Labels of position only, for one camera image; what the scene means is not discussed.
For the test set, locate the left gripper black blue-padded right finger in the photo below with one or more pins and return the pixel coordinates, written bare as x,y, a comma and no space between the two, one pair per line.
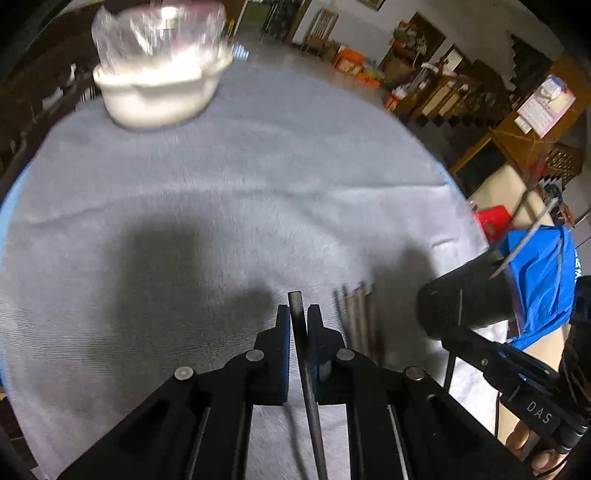
323,346

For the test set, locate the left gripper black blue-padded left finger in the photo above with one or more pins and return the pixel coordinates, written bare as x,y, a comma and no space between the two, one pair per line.
273,371

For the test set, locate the black utensil holder cup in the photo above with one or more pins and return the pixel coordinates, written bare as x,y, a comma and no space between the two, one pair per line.
474,295

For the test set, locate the person's right hand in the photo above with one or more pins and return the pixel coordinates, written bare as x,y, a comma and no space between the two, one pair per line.
545,463

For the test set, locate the blue cloth on chair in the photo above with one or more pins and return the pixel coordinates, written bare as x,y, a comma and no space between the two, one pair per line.
545,272

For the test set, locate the grey table cloth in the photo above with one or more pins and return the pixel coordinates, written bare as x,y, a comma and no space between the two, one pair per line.
129,254

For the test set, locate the beige armchair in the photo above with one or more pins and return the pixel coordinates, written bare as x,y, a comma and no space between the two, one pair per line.
505,187

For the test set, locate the wooden stair railing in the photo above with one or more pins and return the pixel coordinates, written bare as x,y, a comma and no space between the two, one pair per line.
438,96

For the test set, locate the white plastic bowl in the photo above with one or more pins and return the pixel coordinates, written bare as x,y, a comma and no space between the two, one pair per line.
165,93

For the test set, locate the orange boxes on floor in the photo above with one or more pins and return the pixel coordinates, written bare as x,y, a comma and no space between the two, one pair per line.
352,63

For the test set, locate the clear plastic bag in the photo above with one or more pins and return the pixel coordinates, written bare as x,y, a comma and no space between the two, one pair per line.
146,35

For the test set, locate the dark carved wooden bench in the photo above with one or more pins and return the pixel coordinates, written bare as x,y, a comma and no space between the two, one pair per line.
47,58

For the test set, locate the wall calendar poster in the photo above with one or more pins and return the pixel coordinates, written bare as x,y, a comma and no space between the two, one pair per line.
545,107

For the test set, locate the wooden chair by wall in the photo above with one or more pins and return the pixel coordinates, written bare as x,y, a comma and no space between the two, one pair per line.
319,30

